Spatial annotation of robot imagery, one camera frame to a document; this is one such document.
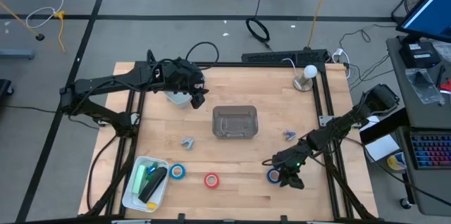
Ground backlit keyboard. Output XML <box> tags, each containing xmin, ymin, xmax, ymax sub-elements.
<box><xmin>408</xmin><ymin>130</ymin><xmax>451</xmax><ymax>170</ymax></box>

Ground black mini computer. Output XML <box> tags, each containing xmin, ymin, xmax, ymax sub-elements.
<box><xmin>399</xmin><ymin>42</ymin><xmax>442</xmax><ymax>70</ymax></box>

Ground white lamp cable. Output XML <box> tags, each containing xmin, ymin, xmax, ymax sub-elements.
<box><xmin>280</xmin><ymin>57</ymin><xmax>299</xmax><ymax>81</ymax></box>

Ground table lamp with bulb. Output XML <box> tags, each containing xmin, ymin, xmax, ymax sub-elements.
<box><xmin>292</xmin><ymin>64</ymin><xmax>319</xmax><ymax>93</ymax></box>

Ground light green stapler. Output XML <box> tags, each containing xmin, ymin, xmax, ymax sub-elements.
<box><xmin>132</xmin><ymin>164</ymin><xmax>147</xmax><ymax>195</ymax></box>

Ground computer monitor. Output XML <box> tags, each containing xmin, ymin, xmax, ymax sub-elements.
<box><xmin>396</xmin><ymin>0</ymin><xmax>451</xmax><ymax>44</ymax></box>

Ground grey staple remover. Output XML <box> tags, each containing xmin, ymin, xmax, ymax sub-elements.
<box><xmin>180</xmin><ymin>137</ymin><xmax>195</xmax><ymax>151</ymax></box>

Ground white floor cable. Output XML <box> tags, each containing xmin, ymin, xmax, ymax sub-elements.
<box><xmin>25</xmin><ymin>0</ymin><xmax>66</xmax><ymax>30</ymax></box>

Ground red tape roll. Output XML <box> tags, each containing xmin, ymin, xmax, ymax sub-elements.
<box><xmin>203</xmin><ymin>172</ymin><xmax>221</xmax><ymax>189</ymax></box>

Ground white bin with scooped rim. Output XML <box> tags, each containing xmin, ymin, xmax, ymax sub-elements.
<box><xmin>163</xmin><ymin>89</ymin><xmax>195</xmax><ymax>110</ymax></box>

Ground thin black floor cable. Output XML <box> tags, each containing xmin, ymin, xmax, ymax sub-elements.
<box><xmin>0</xmin><ymin>105</ymin><xmax>58</xmax><ymax>114</ymax></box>

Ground yellow plug cord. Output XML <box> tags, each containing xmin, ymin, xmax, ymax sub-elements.
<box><xmin>52</xmin><ymin>10</ymin><xmax>68</xmax><ymax>54</ymax></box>

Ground yellow hanging cable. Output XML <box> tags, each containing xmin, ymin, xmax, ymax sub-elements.
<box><xmin>0</xmin><ymin>1</ymin><xmax>39</xmax><ymax>37</ymax></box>
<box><xmin>307</xmin><ymin>0</ymin><xmax>335</xmax><ymax>49</ymax></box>

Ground tangled black cables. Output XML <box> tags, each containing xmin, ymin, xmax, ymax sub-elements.
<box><xmin>338</xmin><ymin>23</ymin><xmax>401</xmax><ymax>89</ymax></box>

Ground grey desk leg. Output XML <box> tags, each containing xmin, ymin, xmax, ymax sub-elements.
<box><xmin>0</xmin><ymin>49</ymin><xmax>36</xmax><ymax>60</ymax></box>

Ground grey translucent plastic bin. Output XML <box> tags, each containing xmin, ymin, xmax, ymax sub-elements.
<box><xmin>211</xmin><ymin>105</ymin><xmax>259</xmax><ymax>139</ymax></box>

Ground dark blue tape roll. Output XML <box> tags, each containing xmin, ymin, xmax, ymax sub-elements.
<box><xmin>266</xmin><ymin>167</ymin><xmax>283</xmax><ymax>185</ymax></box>

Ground clear plastic bag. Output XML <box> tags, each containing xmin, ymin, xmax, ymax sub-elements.
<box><xmin>404</xmin><ymin>68</ymin><xmax>446</xmax><ymax>106</ymax></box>

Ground black arm base cable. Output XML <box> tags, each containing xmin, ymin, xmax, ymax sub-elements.
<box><xmin>86</xmin><ymin>134</ymin><xmax>123</xmax><ymax>214</ymax></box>

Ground black stapler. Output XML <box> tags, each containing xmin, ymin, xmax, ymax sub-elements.
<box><xmin>137</xmin><ymin>166</ymin><xmax>168</xmax><ymax>204</ymax></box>

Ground white bin with handle holes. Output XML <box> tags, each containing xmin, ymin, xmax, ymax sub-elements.
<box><xmin>121</xmin><ymin>156</ymin><xmax>171</xmax><ymax>213</ymax></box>

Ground white power adapter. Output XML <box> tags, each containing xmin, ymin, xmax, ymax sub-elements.
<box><xmin>330</xmin><ymin>47</ymin><xmax>350</xmax><ymax>65</ymax></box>

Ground light blue tape roll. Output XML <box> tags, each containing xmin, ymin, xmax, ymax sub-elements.
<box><xmin>169</xmin><ymin>163</ymin><xmax>187</xmax><ymax>180</ymax></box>

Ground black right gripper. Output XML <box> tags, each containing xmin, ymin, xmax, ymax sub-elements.
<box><xmin>271</xmin><ymin>144</ymin><xmax>313</xmax><ymax>190</ymax></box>

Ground grey side desk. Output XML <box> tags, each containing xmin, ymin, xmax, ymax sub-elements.
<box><xmin>385</xmin><ymin>35</ymin><xmax>451</xmax><ymax>218</ymax></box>

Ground long black floor cable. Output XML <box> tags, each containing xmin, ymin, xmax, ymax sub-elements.
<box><xmin>343</xmin><ymin>135</ymin><xmax>451</xmax><ymax>208</ymax></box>

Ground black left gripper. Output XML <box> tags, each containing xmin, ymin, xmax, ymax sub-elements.
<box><xmin>164</xmin><ymin>58</ymin><xmax>209</xmax><ymax>110</ymax></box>

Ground black power strip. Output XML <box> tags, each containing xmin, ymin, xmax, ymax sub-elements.
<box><xmin>241</xmin><ymin>49</ymin><xmax>329</xmax><ymax>65</ymax></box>

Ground black chair base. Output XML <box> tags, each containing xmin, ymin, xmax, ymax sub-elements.
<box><xmin>0</xmin><ymin>78</ymin><xmax>15</xmax><ymax>99</ymax></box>

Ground red tool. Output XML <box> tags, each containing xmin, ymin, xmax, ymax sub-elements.
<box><xmin>438</xmin><ymin>79</ymin><xmax>451</xmax><ymax>95</ymax></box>

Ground black aluminium table frame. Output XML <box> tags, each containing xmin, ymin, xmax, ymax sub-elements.
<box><xmin>84</xmin><ymin>49</ymin><xmax>380</xmax><ymax>224</ymax></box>

